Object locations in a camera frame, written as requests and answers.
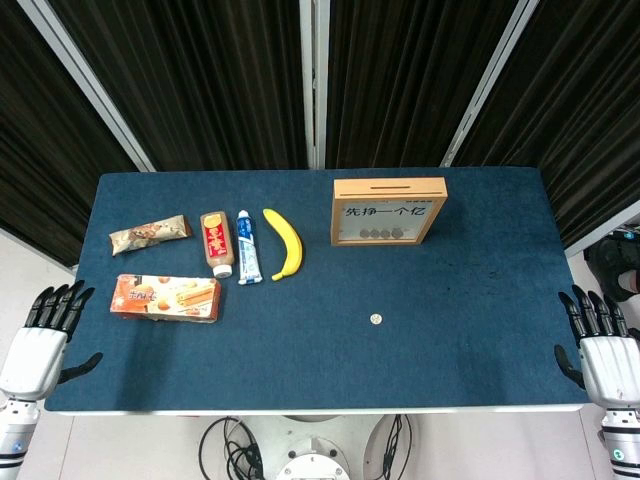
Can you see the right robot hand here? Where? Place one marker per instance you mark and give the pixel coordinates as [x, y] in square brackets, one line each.
[612, 367]

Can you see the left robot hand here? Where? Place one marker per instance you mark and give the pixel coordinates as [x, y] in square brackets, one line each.
[30, 355]

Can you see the silver coin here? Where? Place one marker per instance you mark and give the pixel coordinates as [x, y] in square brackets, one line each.
[375, 318]

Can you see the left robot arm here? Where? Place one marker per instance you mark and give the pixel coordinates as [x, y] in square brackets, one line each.
[15, 435]

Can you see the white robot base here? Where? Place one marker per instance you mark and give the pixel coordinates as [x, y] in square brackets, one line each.
[312, 450]

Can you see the black equipment case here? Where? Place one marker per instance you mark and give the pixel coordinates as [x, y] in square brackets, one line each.
[607, 265]

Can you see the orange egg roll box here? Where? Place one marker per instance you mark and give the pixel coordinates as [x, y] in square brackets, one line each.
[165, 297]

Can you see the brown snack bag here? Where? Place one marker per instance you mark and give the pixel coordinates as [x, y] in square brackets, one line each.
[147, 234]

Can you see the black pleated curtain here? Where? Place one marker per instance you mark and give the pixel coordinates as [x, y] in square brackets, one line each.
[40, 165]
[590, 110]
[400, 80]
[200, 80]

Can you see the brown sauce bottle red label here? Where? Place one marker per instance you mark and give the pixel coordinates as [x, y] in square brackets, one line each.
[217, 242]

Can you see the white blue toothpaste tube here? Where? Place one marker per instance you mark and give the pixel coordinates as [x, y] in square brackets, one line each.
[248, 250]

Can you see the yellow banana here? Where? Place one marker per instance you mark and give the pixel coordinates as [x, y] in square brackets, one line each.
[291, 245]

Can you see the blue felt table mat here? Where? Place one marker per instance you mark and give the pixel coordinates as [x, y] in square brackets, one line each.
[320, 360]

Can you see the grey partition frame post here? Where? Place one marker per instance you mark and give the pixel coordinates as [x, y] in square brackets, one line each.
[487, 80]
[314, 80]
[85, 80]

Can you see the wooden coin box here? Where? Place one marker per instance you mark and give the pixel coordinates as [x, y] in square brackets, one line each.
[385, 189]

